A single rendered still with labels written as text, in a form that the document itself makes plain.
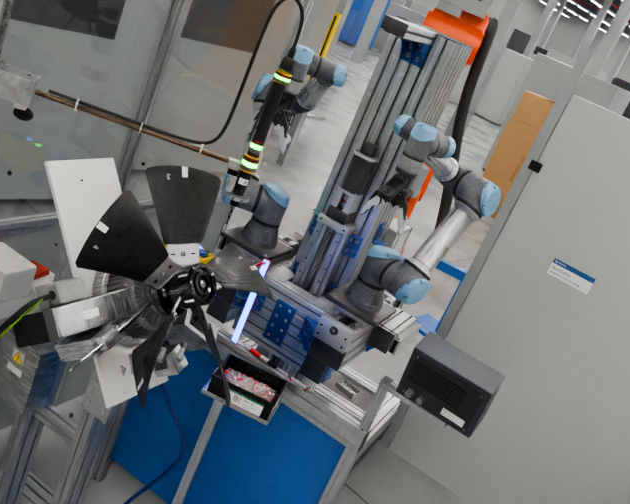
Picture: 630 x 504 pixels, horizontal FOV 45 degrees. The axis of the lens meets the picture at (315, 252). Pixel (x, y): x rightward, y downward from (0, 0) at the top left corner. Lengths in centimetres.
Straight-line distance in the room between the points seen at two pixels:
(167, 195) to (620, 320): 222
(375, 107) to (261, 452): 133
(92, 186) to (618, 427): 259
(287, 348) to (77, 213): 115
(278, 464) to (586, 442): 168
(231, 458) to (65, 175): 118
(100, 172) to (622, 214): 226
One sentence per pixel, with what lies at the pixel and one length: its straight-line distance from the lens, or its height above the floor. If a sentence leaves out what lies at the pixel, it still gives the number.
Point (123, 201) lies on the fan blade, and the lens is 196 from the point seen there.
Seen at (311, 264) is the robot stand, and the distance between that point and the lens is 306.
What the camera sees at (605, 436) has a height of 70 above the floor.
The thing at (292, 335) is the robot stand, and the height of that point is 80.
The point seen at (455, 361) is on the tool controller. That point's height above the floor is 124.
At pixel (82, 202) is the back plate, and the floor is 127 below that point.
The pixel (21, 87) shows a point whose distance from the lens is 209.
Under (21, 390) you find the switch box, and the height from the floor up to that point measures 70.
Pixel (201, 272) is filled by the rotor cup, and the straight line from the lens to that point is 212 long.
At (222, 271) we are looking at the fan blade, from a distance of 231.
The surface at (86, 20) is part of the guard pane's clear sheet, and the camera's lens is 252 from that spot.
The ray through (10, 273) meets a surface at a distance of 244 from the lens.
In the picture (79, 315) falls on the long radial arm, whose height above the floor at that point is 112.
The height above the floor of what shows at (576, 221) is 151.
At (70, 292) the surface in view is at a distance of 204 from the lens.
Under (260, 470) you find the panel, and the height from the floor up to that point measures 49.
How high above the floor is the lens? 212
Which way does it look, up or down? 20 degrees down
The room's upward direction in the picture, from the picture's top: 23 degrees clockwise
